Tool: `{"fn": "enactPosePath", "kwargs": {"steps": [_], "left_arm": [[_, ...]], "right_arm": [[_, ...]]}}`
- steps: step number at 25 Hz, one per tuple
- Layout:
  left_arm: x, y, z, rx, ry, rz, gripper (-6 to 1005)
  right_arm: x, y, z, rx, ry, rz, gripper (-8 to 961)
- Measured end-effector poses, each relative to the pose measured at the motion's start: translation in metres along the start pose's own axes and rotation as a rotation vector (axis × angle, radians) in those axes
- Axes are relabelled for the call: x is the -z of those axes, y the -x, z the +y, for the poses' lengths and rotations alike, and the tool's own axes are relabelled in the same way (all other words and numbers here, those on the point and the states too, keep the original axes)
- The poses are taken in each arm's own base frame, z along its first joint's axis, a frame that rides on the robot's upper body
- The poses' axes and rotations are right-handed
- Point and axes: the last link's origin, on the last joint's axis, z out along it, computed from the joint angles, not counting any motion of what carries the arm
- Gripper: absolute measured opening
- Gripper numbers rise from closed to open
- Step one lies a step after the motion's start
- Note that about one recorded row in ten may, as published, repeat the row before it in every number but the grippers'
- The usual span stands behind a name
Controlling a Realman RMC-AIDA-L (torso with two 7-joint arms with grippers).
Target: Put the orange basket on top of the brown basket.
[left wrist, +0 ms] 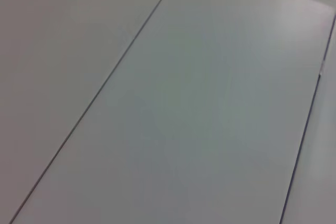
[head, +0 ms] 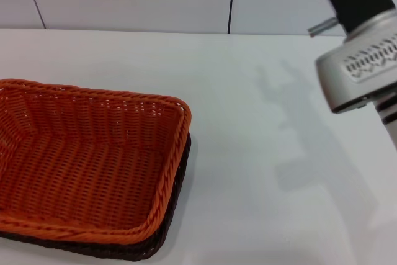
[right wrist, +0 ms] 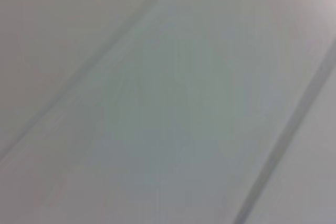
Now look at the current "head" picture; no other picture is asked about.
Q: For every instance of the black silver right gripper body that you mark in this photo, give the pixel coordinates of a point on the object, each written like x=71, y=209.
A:
x=356, y=60

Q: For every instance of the dark brown wicker basket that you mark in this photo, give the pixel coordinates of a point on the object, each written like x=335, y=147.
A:
x=149, y=249

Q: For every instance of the orange wicker basket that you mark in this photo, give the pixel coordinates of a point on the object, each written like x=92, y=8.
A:
x=87, y=165

